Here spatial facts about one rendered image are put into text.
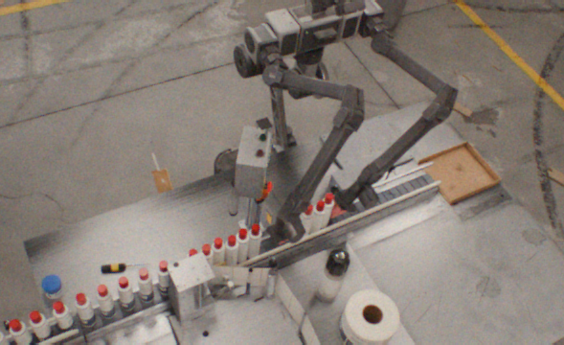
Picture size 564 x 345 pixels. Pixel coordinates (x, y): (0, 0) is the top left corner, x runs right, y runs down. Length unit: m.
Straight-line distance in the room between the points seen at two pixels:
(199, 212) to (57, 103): 1.89
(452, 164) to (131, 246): 1.56
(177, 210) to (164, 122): 1.51
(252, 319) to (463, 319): 0.86
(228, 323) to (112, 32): 2.92
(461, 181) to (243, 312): 1.25
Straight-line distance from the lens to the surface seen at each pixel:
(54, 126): 4.14
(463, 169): 3.04
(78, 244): 2.60
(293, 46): 2.46
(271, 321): 2.35
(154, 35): 4.69
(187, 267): 2.14
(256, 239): 2.32
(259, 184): 2.05
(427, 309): 2.57
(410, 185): 2.82
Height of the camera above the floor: 3.03
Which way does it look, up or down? 52 degrees down
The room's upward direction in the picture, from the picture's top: 10 degrees clockwise
